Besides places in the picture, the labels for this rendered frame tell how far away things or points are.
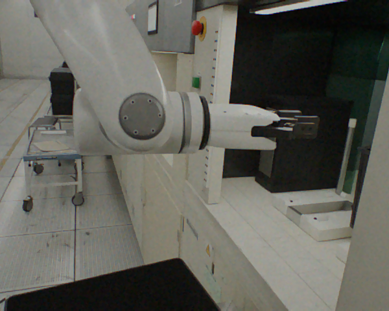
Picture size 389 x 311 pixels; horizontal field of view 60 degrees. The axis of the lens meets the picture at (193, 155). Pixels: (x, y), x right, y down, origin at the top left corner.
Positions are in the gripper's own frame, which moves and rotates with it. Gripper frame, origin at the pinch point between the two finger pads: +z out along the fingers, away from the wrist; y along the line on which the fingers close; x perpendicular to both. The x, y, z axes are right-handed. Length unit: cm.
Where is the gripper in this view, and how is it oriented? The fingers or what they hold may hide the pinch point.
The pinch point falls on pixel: (296, 124)
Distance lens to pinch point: 53.0
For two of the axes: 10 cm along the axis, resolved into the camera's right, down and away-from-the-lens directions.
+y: 2.6, 2.9, -9.2
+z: 9.6, -0.2, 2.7
